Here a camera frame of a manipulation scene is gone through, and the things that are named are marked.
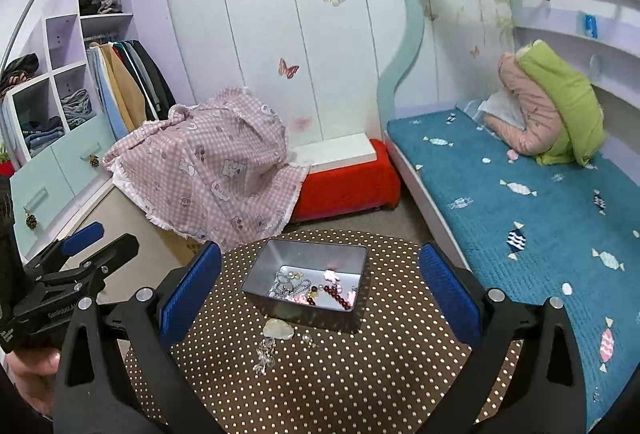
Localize crystal charm jewelry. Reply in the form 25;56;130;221
253;338;277;374

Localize red stool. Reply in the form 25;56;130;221
290;139;401;223

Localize pale jade pendant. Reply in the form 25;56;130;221
262;318;295;341

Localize white board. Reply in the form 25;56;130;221
288;133;378;174

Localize red strawberry plush toy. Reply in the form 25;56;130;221
0;149;15;177

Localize red bead bracelet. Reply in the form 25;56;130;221
307;282;354;311

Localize pink quilt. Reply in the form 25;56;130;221
483;53;564;157

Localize purple shelf cabinet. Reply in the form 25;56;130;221
1;0;195;168

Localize pile of dark clothes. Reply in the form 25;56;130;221
1;53;39;91

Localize white wardrobe doors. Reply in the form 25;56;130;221
167;0;402;146

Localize silver chain necklace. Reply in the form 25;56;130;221
268;265;314;302

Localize blue box on shelf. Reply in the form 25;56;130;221
582;14;599;39

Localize teal candy pattern mattress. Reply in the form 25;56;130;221
387;111;639;423

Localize hanging clothes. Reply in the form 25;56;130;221
86;40;176;140

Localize grey metal jewelry box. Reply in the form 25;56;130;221
242;239;371;333

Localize pink checkered cloth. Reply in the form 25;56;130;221
103;87;310;252

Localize teal drawer unit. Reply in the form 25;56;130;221
11;114;115;259

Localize person's left hand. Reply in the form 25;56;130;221
6;348;61;417

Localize pink charm jewelry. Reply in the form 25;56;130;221
285;269;357;310

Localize pine cone drawer ornament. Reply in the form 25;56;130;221
25;213;38;230

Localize brown polka dot tablecloth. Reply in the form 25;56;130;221
172;230;471;433

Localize green quilt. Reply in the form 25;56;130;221
516;40;605;167

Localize folded jeans stack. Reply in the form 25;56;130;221
21;116;64;153

